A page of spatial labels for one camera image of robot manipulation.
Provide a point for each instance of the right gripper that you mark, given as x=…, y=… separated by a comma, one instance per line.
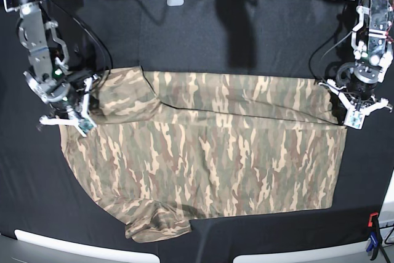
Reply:
x=66, y=92

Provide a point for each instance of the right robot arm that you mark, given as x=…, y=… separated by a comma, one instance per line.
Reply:
x=38, y=34

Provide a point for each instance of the camouflage t-shirt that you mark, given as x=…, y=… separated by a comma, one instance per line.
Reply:
x=171, y=147

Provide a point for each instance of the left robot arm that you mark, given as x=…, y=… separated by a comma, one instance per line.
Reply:
x=371, y=41

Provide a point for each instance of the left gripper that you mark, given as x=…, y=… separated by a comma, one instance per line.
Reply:
x=360, y=80

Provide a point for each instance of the front right orange clamp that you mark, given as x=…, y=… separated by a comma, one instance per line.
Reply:
x=371, y=218

